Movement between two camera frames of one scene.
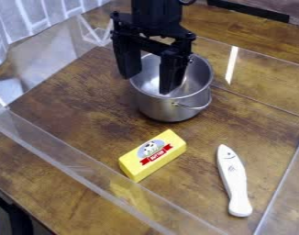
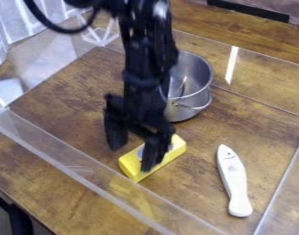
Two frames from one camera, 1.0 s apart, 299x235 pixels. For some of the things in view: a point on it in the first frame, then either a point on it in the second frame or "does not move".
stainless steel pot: (183, 105) does not move
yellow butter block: (145, 159) does not move
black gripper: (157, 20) to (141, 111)
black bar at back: (249, 10) does not move
